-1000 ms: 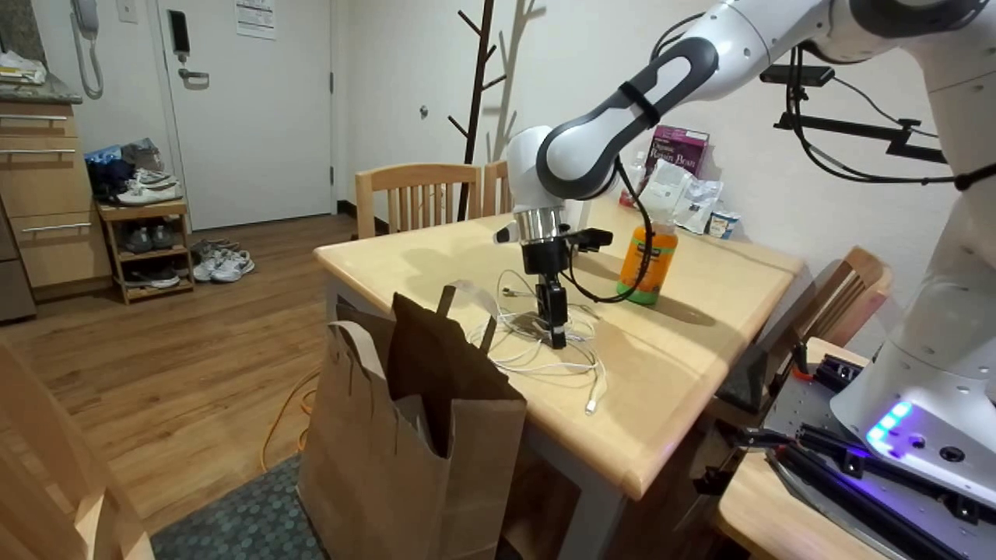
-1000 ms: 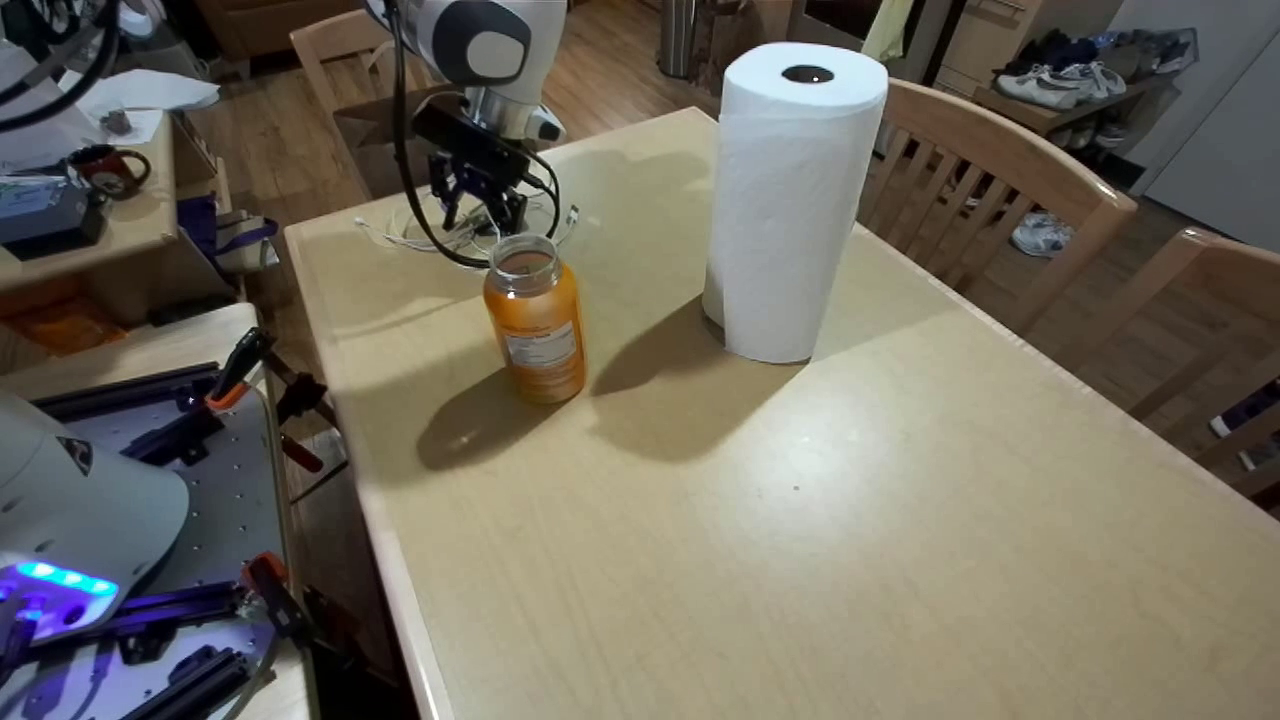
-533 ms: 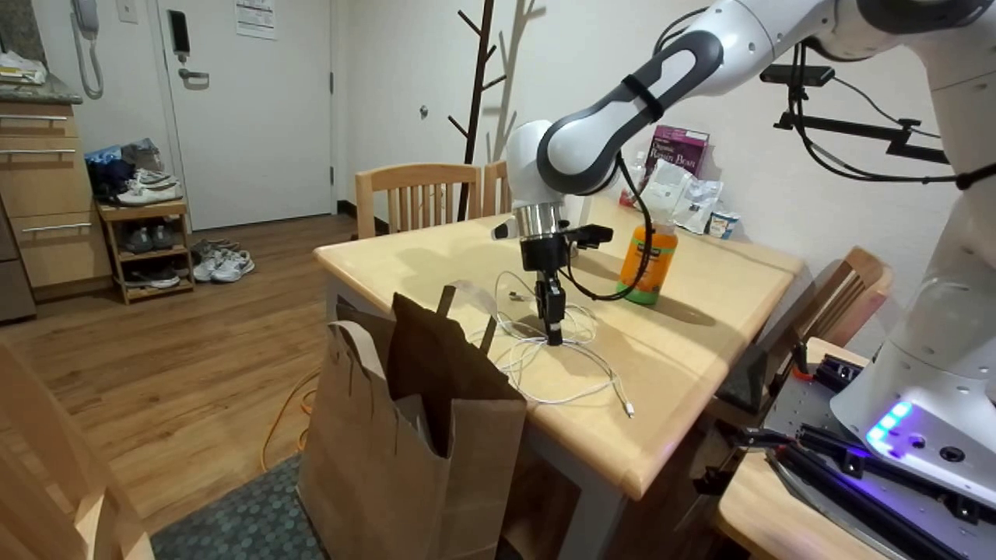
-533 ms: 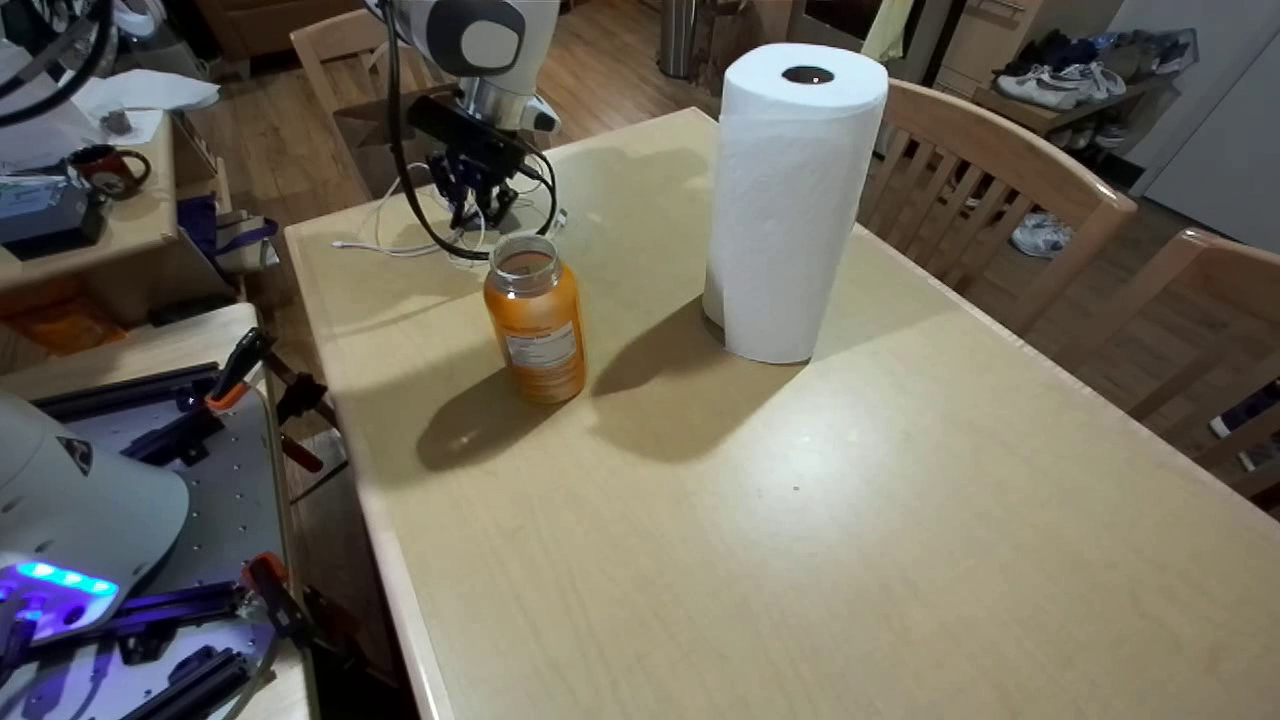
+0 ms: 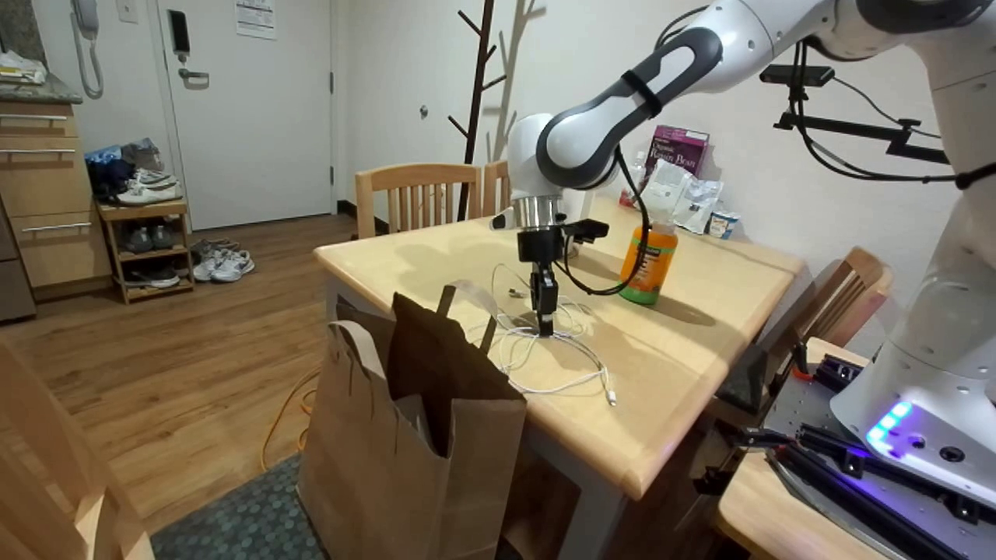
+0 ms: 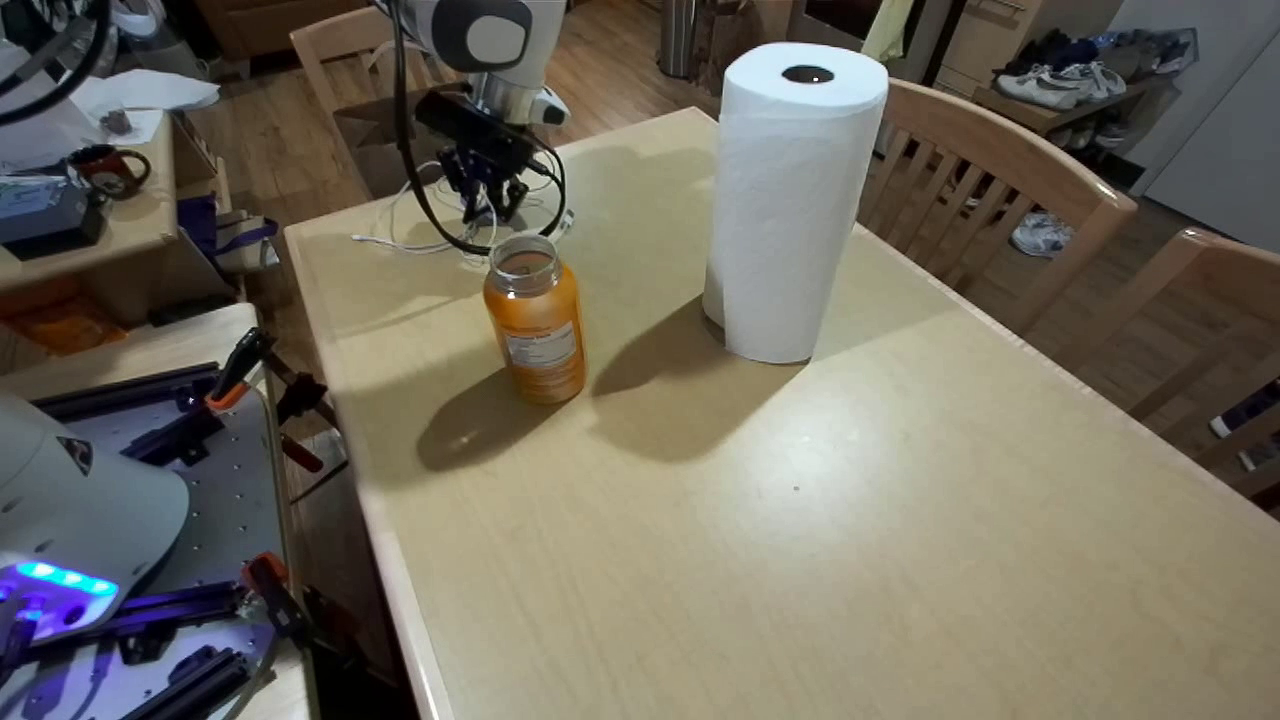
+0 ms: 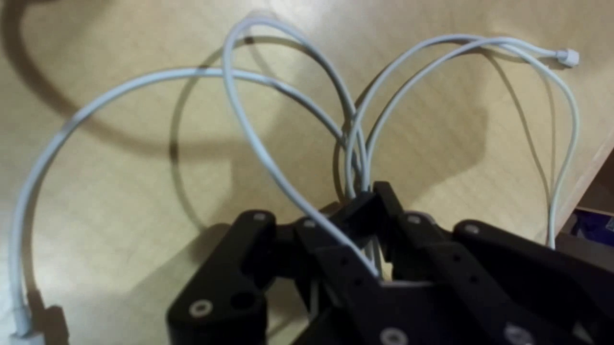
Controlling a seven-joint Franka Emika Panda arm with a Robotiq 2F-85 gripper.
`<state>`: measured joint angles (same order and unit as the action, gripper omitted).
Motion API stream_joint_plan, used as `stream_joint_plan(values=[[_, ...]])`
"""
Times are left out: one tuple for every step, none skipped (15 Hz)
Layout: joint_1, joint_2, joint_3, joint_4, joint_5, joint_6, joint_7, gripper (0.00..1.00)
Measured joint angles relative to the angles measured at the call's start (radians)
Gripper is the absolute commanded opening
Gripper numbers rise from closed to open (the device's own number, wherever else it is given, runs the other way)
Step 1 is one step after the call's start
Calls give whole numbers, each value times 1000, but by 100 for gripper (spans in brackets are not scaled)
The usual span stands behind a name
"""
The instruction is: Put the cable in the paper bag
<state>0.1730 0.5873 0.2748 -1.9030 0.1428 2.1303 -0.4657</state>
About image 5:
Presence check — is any folded white cloth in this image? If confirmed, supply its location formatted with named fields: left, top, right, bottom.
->
left=0, top=50, right=50, bottom=90

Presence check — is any grey robot mounting plate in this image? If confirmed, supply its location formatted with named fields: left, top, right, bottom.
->
left=763, top=369, right=996, bottom=560

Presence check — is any small white blue box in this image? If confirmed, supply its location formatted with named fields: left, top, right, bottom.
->
left=704, top=209, right=746, bottom=244

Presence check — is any orange juice bottle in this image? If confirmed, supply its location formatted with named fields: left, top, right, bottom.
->
left=617, top=219, right=681, bottom=308

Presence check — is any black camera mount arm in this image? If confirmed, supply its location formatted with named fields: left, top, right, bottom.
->
left=771, top=88, right=954, bottom=168

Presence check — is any orange floor cable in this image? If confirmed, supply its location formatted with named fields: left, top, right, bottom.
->
left=259, top=369, right=323, bottom=477

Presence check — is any black coat rack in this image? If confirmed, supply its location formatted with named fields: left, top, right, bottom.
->
left=446, top=0, right=510, bottom=225

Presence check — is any brown wooden chair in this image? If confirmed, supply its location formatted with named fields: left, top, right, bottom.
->
left=712, top=247, right=898, bottom=418

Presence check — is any light wooden dresser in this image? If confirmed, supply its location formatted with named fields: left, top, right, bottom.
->
left=0, top=85, right=116, bottom=304

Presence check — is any white sneaker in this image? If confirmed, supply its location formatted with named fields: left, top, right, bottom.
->
left=206, top=247, right=259, bottom=287
left=187, top=240, right=226, bottom=277
left=112, top=168, right=187, bottom=209

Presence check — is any dark grey shoe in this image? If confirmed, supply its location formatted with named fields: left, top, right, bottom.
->
left=122, top=136, right=167, bottom=176

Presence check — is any wooden shoe rack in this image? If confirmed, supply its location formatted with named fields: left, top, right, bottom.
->
left=94, top=196, right=198, bottom=304

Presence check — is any white plastic bag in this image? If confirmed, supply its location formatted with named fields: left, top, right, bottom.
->
left=621, top=156, right=730, bottom=240

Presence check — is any white paper notice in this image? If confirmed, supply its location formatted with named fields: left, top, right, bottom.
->
left=230, top=0, right=280, bottom=44

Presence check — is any grey metal bin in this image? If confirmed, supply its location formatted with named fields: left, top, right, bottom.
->
left=0, top=200, right=40, bottom=327

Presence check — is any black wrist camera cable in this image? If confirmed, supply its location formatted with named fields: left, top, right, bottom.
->
left=555, top=143, right=655, bottom=301

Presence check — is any black fixed camera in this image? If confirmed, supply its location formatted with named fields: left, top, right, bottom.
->
left=759, top=61, right=838, bottom=92

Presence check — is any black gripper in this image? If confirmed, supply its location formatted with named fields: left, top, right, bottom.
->
left=514, top=228, right=570, bottom=340

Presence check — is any light wooden slat chair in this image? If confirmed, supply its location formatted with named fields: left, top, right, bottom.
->
left=481, top=156, right=519, bottom=219
left=0, top=340, right=159, bottom=560
left=352, top=161, right=485, bottom=244

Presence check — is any black orange bar clamp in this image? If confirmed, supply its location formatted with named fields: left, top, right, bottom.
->
left=704, top=418, right=996, bottom=526
left=790, top=346, right=870, bottom=395

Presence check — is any purple package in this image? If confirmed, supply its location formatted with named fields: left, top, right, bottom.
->
left=646, top=122, right=717, bottom=181

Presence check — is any thin white cable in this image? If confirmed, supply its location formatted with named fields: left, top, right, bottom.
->
left=455, top=258, right=622, bottom=411

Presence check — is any brown paper bag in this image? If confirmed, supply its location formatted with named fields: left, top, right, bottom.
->
left=297, top=283, right=529, bottom=560

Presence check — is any black door keypad lock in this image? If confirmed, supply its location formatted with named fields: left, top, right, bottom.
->
left=165, top=10, right=194, bottom=60

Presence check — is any white door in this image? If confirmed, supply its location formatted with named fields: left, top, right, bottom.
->
left=154, top=0, right=337, bottom=233

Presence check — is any grey patterned rug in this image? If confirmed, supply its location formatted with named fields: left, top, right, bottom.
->
left=149, top=453, right=337, bottom=560

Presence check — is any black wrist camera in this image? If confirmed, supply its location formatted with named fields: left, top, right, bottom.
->
left=558, top=215, right=613, bottom=248

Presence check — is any blue fabric bag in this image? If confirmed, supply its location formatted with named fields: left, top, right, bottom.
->
left=83, top=146, right=135, bottom=202

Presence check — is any white wall phone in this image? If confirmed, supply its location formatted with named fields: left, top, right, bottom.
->
left=69, top=0, right=108, bottom=104

